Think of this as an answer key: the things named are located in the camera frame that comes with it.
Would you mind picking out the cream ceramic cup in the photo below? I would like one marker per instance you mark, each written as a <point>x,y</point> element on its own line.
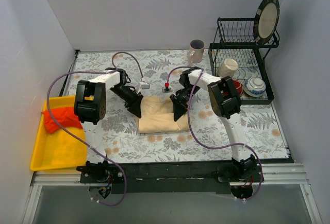
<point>227,68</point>

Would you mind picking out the beige t shirt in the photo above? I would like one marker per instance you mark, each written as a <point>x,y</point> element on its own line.
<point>157,116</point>

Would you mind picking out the floral table mat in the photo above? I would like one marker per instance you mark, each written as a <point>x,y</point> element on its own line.
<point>124,144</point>

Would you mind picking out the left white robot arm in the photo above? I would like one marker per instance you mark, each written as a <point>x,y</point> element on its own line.
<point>90,108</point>

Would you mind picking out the yellow plastic tray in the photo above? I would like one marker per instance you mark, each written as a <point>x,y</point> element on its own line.
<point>57,150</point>

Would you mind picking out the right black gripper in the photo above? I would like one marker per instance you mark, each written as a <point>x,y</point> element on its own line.
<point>179,102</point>

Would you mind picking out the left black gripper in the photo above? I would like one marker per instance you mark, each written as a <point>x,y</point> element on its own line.
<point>134,101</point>

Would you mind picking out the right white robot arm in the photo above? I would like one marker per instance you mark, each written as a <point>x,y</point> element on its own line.
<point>225,102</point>

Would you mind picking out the black wire dish rack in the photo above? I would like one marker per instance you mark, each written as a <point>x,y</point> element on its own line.
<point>234,39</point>

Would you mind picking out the aluminium frame rail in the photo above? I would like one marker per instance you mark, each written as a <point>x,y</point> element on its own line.
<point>274,172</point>

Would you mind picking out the red bowl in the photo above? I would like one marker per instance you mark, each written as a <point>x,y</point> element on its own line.
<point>238,86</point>

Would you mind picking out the black rimmed beige plate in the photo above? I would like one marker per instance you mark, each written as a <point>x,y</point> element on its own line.
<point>265,21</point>

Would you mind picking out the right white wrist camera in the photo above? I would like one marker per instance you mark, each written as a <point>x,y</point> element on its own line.
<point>167,89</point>

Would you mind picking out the orange red cloth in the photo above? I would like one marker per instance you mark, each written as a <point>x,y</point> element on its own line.
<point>64,116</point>

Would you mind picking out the white blue patterned bowl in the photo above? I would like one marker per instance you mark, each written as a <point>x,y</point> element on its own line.
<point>254,87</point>

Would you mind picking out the pink ceramic mug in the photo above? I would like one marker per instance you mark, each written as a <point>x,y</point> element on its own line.
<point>196,51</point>

